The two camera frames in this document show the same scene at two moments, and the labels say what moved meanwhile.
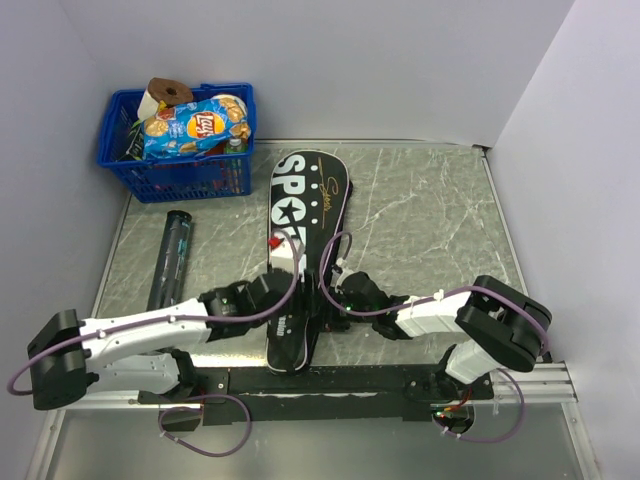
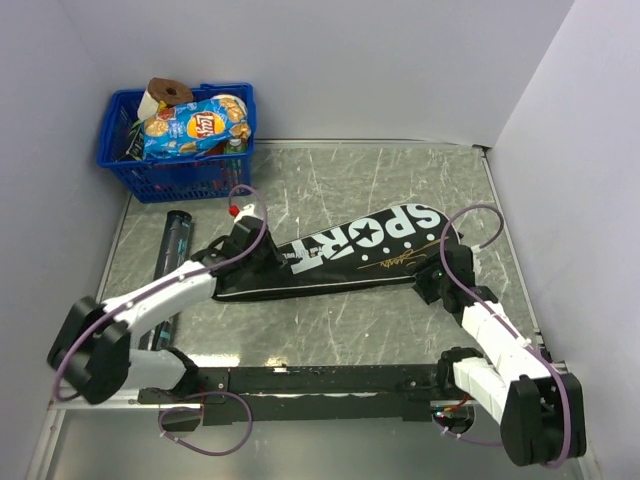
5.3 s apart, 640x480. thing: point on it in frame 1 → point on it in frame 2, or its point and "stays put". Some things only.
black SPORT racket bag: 310,192 → 392,247
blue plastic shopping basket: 203,175 stays put
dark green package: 135,146 stays put
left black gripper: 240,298 → 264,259
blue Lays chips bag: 193,127 stays put
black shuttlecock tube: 169,273 stays put
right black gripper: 334,324 → 422,288
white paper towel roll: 148,107 stays put
